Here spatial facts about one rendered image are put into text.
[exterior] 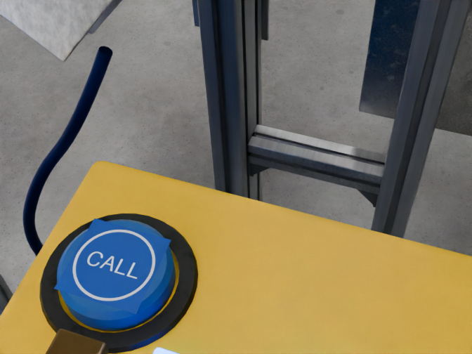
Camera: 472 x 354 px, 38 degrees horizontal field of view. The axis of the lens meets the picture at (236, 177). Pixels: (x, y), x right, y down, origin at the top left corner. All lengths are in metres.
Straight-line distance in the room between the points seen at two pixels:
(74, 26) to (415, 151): 0.44
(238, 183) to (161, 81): 0.94
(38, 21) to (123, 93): 1.32
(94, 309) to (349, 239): 0.09
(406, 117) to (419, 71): 0.07
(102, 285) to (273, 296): 0.06
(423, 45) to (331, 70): 1.19
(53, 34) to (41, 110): 1.32
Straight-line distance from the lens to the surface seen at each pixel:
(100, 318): 0.23
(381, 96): 0.89
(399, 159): 0.84
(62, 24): 0.55
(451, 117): 0.90
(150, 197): 0.27
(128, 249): 0.24
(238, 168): 0.94
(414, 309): 0.24
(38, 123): 1.84
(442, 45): 0.71
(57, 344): 0.23
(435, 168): 1.70
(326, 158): 0.92
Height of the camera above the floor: 1.28
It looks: 52 degrees down
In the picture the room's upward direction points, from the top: 3 degrees counter-clockwise
